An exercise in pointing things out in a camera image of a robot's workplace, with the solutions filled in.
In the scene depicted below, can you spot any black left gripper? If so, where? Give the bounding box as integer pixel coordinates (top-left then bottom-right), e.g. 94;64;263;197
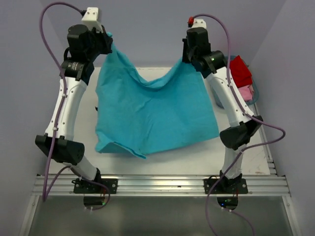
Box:
84;24;112;61

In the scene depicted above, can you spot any turquoise t shirt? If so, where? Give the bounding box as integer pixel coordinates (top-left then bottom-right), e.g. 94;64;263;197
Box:
95;46;219;158

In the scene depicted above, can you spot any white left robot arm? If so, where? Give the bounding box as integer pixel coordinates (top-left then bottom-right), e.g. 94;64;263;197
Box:
35;23;113;193

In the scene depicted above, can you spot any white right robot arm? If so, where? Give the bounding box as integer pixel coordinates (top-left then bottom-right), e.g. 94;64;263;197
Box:
183;27;263;193

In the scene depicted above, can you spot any red t shirt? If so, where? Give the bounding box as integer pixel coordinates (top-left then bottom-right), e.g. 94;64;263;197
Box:
230;56;252;88

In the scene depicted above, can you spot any pink t shirt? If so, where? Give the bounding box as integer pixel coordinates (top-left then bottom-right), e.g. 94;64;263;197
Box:
238;85;254;102

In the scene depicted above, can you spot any teal plastic basket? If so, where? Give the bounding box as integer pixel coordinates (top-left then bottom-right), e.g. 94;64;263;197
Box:
214;55;260;109

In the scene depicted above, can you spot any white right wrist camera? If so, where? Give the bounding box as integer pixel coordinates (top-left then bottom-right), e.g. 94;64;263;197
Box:
188;17;207;29

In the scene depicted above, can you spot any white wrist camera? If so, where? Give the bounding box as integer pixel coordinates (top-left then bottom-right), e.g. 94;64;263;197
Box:
188;17;207;29
81;7;104;33

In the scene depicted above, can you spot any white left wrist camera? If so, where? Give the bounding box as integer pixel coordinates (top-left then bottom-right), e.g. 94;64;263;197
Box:
81;7;104;33

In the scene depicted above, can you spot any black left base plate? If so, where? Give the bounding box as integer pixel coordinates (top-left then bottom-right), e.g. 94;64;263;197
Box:
71;178;118;194

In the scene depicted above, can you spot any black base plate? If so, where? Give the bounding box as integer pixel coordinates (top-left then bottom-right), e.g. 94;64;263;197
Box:
203;177;249;194
71;178;118;194

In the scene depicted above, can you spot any aluminium mounting rail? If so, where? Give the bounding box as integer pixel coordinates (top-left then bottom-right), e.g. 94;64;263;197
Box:
31;170;290;197

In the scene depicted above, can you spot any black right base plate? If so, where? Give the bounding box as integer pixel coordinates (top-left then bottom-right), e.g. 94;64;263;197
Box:
203;177;249;194

